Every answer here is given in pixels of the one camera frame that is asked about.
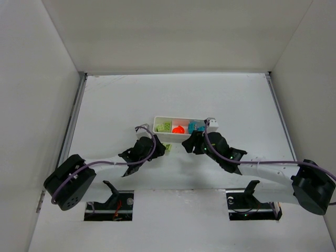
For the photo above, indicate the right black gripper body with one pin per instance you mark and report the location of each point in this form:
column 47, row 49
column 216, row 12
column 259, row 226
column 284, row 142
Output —
column 197, row 142

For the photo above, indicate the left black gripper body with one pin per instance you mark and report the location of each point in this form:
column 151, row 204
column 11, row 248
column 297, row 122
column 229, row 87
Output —
column 158, row 146

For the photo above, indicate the teal round lego piece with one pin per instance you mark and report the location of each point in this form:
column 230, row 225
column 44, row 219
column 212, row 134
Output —
column 192, row 126

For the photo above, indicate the orange round lego piece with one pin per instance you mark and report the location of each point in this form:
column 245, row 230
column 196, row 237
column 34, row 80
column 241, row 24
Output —
column 178, row 130

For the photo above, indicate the light green lego brick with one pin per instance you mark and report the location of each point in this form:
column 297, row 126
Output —
column 160, row 128

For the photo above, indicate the light green small brick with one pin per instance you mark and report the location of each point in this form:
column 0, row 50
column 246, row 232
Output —
column 167, row 146

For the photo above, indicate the white three-compartment tray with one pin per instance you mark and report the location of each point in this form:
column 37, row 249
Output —
column 173, row 137

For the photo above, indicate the light green long brick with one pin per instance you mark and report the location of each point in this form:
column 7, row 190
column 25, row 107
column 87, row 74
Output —
column 167, row 126

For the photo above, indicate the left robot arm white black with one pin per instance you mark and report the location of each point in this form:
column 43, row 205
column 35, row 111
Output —
column 68, row 183

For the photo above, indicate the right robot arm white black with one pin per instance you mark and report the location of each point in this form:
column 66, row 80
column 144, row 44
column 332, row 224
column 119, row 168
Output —
column 302, row 183

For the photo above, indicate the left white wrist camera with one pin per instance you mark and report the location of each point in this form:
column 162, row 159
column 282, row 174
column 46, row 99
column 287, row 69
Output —
column 142, row 131

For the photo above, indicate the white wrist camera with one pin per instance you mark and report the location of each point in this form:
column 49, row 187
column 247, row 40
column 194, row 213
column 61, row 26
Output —
column 142, row 131
column 211, row 125

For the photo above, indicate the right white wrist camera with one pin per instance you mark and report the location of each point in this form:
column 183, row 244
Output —
column 211, row 125

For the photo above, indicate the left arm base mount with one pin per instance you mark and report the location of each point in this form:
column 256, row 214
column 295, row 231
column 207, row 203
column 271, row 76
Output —
column 117, row 208

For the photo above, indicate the left aluminium rail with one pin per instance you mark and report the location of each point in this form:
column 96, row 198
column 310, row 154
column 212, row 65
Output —
column 71, row 125

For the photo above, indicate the aluminium rail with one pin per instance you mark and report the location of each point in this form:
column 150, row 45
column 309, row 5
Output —
column 282, row 120
column 71, row 125

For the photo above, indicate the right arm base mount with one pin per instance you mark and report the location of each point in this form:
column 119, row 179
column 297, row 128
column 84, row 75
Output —
column 242, row 205

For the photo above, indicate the right aluminium rail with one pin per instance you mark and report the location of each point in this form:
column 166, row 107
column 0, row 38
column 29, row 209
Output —
column 282, row 120

